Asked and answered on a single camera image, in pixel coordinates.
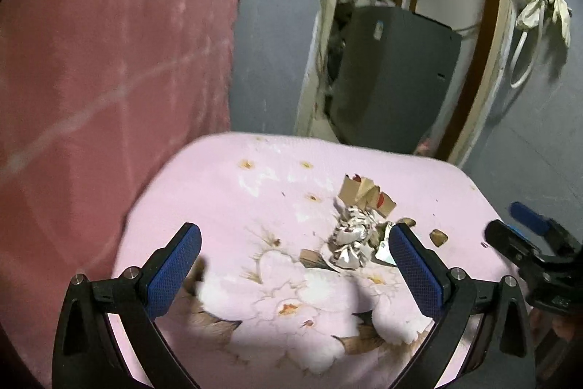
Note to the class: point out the red pink checked towel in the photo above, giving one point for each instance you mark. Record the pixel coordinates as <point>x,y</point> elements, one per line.
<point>100,74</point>

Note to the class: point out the small brown scrap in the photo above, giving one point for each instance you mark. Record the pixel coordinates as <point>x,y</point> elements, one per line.
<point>407,221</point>
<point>439,237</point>

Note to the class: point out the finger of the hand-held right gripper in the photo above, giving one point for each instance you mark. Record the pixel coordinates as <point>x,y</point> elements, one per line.
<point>508,238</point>
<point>530,216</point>

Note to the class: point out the white paper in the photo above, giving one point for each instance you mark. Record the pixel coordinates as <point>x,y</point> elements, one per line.
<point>353,241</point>

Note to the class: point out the brown red torn packet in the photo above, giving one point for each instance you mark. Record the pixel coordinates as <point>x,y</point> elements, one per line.
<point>364,195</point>

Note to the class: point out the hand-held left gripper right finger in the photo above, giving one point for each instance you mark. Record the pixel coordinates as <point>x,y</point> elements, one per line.
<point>416,270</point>

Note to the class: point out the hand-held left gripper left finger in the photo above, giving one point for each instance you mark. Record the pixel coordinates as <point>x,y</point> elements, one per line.
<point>175,270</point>

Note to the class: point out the wooden door frame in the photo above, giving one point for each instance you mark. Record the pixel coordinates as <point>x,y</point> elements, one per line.
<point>487,74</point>

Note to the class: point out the pink floral cloth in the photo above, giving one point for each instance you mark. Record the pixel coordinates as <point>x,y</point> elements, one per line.
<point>282,234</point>

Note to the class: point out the grey washing machine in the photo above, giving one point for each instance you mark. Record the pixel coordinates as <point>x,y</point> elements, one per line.
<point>396,74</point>

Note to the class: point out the silver foil scrap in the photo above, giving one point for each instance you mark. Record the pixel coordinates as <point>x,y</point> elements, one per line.
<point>385,252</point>

